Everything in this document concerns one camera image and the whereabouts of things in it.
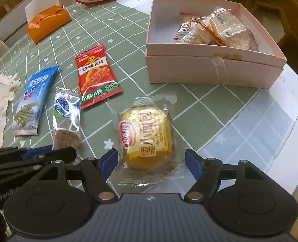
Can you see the clear cracker packet orange edge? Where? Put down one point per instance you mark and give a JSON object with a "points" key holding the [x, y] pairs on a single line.
{"points": [[206, 31]]}

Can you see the pink cardboard box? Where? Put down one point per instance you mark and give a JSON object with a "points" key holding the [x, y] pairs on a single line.
{"points": [[189, 68]]}

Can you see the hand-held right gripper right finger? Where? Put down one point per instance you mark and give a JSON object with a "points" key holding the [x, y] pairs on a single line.
{"points": [[193, 163]]}

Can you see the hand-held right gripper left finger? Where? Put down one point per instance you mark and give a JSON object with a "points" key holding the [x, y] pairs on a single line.
{"points": [[109, 161]]}

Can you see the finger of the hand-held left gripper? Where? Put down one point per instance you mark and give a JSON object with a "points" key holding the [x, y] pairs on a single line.
{"points": [[38, 153], [67, 155]]}

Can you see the round rice cracker packet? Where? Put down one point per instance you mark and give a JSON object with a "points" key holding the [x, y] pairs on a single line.
{"points": [[235, 30]]}

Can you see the clear brown cookie packet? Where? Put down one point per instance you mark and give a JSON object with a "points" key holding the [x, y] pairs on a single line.
{"points": [[64, 105]]}

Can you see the orange tissue box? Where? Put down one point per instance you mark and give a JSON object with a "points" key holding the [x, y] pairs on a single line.
{"points": [[50, 24]]}

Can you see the red snack packet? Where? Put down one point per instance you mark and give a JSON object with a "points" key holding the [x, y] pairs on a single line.
{"points": [[96, 75]]}

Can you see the blue snack packet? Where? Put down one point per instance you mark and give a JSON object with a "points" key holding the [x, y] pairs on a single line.
{"points": [[30, 98]]}

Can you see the yellow bread packet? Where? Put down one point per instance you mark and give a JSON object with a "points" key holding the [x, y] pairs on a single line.
{"points": [[143, 133]]}

